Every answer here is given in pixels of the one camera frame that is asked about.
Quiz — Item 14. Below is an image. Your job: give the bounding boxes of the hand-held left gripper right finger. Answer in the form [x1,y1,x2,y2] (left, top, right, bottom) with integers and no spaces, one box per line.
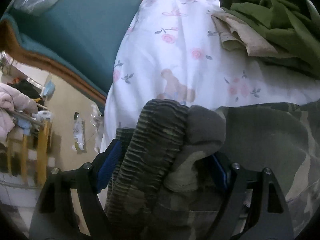
[207,152,294,240]

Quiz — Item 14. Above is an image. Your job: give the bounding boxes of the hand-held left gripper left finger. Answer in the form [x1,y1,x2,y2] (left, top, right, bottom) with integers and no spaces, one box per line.
[29,138,123,240]

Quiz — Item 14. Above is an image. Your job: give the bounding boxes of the camouflage pants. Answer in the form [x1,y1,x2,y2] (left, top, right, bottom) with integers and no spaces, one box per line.
[104,99,320,240]

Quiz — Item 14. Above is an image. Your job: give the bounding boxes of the white packet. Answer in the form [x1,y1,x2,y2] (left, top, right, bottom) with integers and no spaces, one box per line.
[72,112,87,153]

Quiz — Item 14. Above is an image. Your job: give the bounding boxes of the yellow wooden rack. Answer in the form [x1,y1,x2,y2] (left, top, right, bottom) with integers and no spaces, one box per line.
[6,120,53,185]

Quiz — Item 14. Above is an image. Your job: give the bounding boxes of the blue face mask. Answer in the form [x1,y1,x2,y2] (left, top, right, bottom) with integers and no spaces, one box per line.
[42,80,55,97]

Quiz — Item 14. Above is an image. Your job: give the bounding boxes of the dark clothing pile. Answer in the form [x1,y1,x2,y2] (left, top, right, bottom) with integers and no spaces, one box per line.
[10,79,44,105]

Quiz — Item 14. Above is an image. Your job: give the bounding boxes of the pink padded jacket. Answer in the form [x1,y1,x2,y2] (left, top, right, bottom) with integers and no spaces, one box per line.
[0,83,38,135]

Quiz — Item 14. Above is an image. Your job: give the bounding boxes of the floral white bed sheet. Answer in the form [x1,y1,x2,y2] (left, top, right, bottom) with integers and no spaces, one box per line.
[99,0,320,155]

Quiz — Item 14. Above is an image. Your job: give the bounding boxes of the beige cloth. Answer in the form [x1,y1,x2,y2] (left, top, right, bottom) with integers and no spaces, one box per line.
[211,11,285,58]

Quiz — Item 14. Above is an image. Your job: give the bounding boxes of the teal bed base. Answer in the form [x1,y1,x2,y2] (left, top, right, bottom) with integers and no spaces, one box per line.
[0,0,155,105]

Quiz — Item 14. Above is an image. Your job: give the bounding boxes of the green cloth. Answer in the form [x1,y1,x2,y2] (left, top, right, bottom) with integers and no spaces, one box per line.
[219,0,320,78]

